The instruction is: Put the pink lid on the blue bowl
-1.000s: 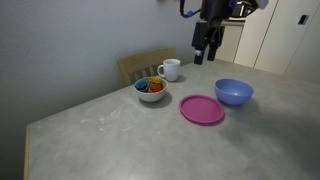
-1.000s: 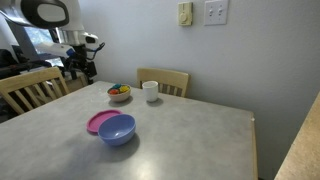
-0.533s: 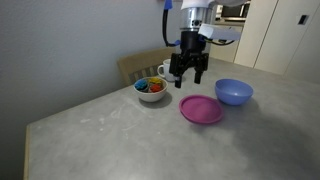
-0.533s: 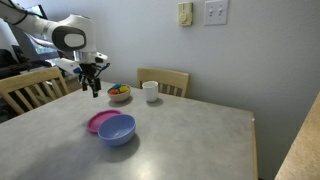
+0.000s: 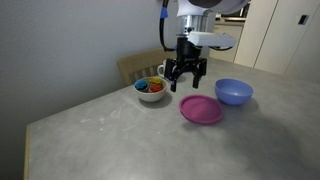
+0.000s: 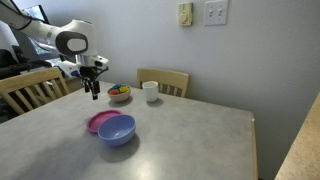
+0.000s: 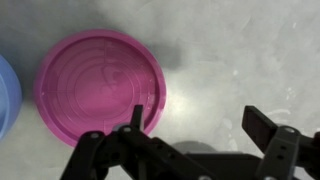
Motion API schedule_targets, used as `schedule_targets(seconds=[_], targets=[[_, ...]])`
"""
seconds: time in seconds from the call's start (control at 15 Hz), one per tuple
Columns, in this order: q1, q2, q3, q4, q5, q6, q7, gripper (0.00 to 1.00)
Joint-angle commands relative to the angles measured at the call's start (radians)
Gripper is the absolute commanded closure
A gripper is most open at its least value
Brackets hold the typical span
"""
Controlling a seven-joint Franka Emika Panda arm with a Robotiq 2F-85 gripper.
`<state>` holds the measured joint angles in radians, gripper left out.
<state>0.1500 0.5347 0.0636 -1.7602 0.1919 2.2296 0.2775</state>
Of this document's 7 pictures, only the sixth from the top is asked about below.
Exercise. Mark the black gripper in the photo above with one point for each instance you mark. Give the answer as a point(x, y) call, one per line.
point(89, 72)

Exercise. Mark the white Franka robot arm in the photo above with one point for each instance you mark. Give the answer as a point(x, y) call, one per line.
point(76, 33)

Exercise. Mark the beige ceramic bowl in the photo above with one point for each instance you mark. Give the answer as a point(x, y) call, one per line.
point(120, 96)

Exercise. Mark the blue plastic bowl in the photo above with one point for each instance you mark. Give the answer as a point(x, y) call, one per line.
point(116, 130)

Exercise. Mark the orange toy piece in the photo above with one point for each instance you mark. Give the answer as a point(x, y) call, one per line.
point(113, 92)

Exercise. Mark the blue toy piece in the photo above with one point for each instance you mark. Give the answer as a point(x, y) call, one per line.
point(116, 86)

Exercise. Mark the yellow toy piece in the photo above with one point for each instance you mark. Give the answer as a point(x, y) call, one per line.
point(124, 89)

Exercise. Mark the white ceramic mug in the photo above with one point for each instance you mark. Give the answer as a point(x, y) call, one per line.
point(150, 91)

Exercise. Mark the wooden chair with slatted backrest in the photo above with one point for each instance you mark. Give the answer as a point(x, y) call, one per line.
point(26, 81)

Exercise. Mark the wooden chair with short backrest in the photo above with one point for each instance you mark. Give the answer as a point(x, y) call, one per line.
point(166, 80)

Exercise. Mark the black equipment pile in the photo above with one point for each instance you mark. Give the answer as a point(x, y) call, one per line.
point(13, 63)

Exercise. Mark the dark framed screen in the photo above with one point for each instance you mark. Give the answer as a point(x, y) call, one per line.
point(35, 12)

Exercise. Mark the beige speckled countertop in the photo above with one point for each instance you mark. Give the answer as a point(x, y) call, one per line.
point(303, 146)

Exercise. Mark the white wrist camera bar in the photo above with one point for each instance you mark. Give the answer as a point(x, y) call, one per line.
point(68, 68)

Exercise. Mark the beige wall thermostat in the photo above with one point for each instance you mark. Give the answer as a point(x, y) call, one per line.
point(185, 14)

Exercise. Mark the white light switch plate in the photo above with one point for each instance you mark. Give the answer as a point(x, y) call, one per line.
point(216, 12)

